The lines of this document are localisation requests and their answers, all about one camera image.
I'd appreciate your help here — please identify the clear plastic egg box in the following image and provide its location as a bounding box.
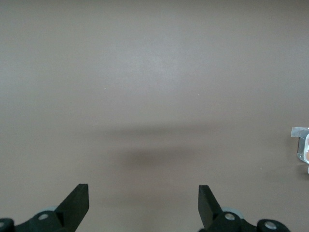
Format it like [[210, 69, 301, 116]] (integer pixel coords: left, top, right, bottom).
[[296, 131, 309, 175]]

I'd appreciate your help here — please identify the clear tape strip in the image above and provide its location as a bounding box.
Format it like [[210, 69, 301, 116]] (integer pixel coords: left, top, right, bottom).
[[291, 126, 309, 139]]

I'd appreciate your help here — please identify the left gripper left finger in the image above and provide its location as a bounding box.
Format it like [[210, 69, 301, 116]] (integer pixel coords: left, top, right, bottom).
[[14, 183, 90, 232]]

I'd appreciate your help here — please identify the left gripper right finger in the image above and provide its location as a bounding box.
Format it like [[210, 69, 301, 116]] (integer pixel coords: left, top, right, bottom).
[[198, 185, 257, 232]]

